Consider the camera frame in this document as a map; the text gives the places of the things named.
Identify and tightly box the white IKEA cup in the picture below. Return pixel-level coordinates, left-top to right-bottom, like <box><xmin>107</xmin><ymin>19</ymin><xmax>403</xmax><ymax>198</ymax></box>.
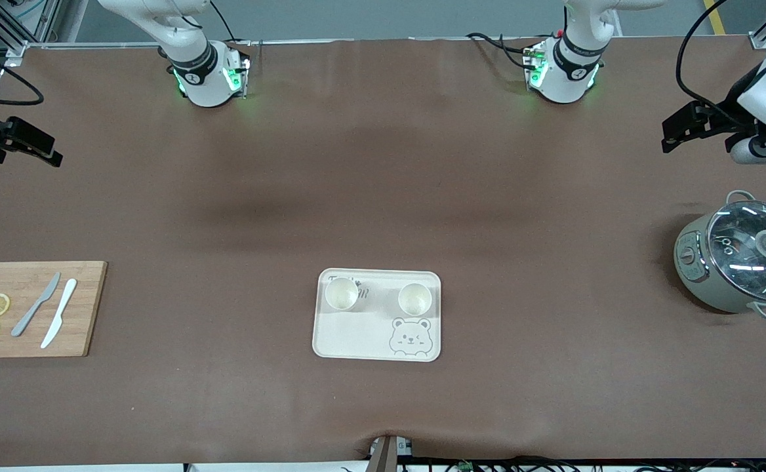
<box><xmin>325</xmin><ymin>277</ymin><xmax>359</xmax><ymax>312</ymax></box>
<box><xmin>397</xmin><ymin>282</ymin><xmax>433</xmax><ymax>317</ymax></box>

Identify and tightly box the glass pot lid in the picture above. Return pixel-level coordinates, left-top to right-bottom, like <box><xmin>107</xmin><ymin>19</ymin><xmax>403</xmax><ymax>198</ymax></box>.
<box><xmin>706</xmin><ymin>200</ymin><xmax>766</xmax><ymax>304</ymax></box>

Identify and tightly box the grey-green electric pot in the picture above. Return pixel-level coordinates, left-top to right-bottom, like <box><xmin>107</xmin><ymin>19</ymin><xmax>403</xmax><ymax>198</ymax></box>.
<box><xmin>674</xmin><ymin>189</ymin><xmax>766</xmax><ymax>322</ymax></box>

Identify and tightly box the grey plastic knife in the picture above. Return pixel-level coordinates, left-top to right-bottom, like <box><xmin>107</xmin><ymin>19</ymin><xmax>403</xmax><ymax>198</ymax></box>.
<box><xmin>10</xmin><ymin>272</ymin><xmax>62</xmax><ymax>338</ymax></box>

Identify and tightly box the wooden cutting board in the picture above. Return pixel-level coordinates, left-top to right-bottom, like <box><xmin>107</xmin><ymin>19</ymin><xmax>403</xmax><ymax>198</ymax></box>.
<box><xmin>0</xmin><ymin>261</ymin><xmax>108</xmax><ymax>359</ymax></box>

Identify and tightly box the white plastic knife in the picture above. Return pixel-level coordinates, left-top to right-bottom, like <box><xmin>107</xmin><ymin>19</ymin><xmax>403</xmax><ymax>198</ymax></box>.
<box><xmin>40</xmin><ymin>278</ymin><xmax>78</xmax><ymax>349</ymax></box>

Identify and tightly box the brown table cover mat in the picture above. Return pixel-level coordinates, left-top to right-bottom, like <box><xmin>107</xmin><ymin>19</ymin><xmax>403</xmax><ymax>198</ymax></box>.
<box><xmin>0</xmin><ymin>36</ymin><xmax>766</xmax><ymax>469</ymax></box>

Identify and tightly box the cream tray with bear print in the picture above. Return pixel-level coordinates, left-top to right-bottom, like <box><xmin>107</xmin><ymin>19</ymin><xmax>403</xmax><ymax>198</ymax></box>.
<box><xmin>312</xmin><ymin>268</ymin><xmax>443</xmax><ymax>363</ymax></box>

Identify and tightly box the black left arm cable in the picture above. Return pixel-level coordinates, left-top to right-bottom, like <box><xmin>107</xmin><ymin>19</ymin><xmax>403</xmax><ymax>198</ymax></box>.
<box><xmin>675</xmin><ymin>0</ymin><xmax>751</xmax><ymax>128</ymax></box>

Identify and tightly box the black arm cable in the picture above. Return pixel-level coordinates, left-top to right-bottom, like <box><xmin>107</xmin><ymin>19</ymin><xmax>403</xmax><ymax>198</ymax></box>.
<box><xmin>675</xmin><ymin>0</ymin><xmax>751</xmax><ymax>128</ymax></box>
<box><xmin>0</xmin><ymin>39</ymin><xmax>45</xmax><ymax>107</ymax></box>

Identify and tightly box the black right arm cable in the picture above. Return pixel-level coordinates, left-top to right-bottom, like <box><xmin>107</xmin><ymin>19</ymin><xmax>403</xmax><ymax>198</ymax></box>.
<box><xmin>0</xmin><ymin>39</ymin><xmax>45</xmax><ymax>107</ymax></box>

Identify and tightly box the black base cable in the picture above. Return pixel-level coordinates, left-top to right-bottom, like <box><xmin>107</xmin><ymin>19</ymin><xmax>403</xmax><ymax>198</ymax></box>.
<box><xmin>209</xmin><ymin>0</ymin><xmax>252</xmax><ymax>47</ymax></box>
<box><xmin>466</xmin><ymin>31</ymin><xmax>536</xmax><ymax>69</ymax></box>

